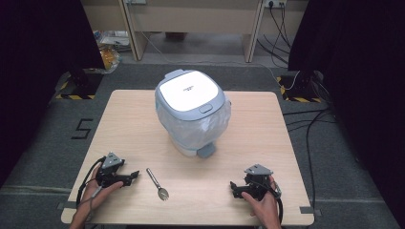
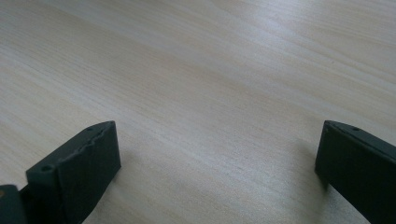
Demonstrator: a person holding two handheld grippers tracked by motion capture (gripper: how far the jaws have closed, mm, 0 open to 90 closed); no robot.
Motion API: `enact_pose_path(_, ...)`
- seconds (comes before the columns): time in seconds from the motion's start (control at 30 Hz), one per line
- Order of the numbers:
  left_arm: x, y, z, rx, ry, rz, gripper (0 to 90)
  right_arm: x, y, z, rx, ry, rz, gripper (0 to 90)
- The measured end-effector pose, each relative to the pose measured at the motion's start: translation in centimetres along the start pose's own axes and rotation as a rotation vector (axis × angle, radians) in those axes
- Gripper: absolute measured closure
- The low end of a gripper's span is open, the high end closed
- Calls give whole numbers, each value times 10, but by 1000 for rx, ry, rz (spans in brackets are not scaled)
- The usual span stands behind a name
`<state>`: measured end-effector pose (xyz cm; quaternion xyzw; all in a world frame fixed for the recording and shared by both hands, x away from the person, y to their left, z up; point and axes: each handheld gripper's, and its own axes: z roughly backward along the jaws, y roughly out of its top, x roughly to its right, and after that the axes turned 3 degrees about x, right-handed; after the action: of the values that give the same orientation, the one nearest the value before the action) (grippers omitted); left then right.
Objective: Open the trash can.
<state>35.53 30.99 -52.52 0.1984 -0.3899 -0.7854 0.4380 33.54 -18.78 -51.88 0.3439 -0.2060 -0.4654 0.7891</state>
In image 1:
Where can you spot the person's left hand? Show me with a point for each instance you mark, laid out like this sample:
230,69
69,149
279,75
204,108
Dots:
95,197

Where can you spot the metal fork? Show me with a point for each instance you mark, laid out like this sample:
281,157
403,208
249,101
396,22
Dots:
156,184

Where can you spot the grey tape strip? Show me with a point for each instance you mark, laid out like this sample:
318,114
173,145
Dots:
65,205
309,210

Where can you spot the beige wooden desk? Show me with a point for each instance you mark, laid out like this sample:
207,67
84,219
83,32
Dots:
194,17

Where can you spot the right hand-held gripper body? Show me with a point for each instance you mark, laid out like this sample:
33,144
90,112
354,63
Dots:
258,184

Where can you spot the person's right hand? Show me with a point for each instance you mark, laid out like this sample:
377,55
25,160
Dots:
267,208

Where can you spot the white power strip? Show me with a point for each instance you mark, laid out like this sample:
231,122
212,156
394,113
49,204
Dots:
275,3

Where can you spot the black curtain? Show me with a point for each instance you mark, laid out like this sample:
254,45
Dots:
359,79
35,63

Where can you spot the white grey pedal bin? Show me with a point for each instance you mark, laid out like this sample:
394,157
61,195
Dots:
189,90

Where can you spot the black stand base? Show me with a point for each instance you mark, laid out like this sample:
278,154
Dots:
301,89
84,84

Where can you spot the clear bag of packets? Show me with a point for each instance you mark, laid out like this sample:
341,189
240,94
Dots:
108,54

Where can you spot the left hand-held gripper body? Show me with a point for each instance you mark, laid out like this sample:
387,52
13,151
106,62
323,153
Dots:
108,173

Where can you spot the clear plastic bin liner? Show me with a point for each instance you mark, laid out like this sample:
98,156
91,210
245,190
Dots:
197,130

